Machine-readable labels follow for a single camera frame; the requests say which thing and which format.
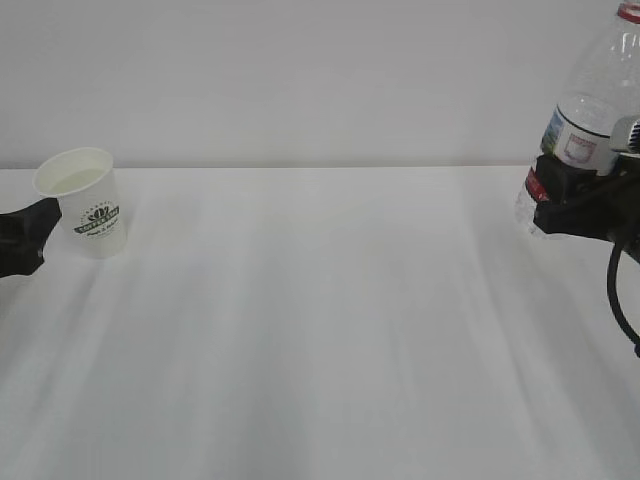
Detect clear water bottle red label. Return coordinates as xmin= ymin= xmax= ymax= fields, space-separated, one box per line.
xmin=515 ymin=1 xmax=639 ymax=238

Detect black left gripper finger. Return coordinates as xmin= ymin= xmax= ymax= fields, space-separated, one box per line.
xmin=0 ymin=198 xmax=61 ymax=278

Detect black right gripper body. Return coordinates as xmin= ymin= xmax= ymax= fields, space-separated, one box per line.
xmin=531 ymin=155 xmax=639 ymax=242

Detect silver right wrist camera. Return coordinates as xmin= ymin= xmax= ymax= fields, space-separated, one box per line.
xmin=609 ymin=115 xmax=640 ymax=155

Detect white paper cup green logo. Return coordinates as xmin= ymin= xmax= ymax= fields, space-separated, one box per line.
xmin=33 ymin=147 xmax=126 ymax=258

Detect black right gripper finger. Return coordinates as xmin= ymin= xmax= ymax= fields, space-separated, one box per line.
xmin=533 ymin=154 xmax=597 ymax=203

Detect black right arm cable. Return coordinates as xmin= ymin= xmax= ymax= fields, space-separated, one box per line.
xmin=605 ymin=239 xmax=640 ymax=359

